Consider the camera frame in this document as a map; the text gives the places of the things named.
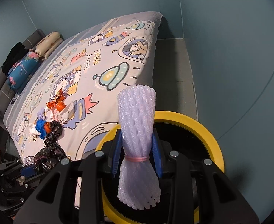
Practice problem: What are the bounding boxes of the lilac crumpled wrapper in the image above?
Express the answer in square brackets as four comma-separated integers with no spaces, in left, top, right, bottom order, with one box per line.
[37,107,49,121]

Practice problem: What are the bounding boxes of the purple foam fruit net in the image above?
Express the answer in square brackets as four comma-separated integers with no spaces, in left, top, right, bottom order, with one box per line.
[117,84,161,210]

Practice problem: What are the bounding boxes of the orange snack wrapper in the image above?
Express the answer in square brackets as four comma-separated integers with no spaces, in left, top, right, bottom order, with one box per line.
[46,89,66,112]

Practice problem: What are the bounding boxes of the blue flamingo folded quilt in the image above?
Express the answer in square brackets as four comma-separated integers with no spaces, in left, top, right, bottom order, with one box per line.
[7,52,40,94]

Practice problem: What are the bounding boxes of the grey white paper scrap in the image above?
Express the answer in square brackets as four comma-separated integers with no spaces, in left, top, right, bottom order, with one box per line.
[57,102,75,124]

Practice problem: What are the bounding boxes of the grey padded headboard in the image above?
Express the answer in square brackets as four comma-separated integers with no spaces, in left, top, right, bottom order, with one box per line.
[0,29,45,117]

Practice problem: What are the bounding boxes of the blue plastic scrap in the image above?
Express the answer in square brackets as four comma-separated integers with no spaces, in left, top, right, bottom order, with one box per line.
[35,119,46,140]

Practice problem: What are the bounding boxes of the cartoon space print bed sheet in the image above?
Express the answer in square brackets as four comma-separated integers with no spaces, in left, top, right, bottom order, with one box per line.
[4,12,162,165]

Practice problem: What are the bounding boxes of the yellow rimmed black trash bin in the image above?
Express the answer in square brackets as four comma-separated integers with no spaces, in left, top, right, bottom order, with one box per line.
[102,111,225,223]

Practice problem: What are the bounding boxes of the black clothing pile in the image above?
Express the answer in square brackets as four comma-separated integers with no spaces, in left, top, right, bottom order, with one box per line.
[1,42,29,76]

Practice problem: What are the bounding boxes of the orange peel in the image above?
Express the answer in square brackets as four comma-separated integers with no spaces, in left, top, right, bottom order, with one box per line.
[44,122,52,134]

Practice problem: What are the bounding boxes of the white tissue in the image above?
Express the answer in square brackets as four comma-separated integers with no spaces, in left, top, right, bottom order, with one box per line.
[28,123,41,137]

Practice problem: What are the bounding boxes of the black plastic bag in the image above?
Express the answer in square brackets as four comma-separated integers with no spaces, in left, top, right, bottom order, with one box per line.
[34,120,67,174]

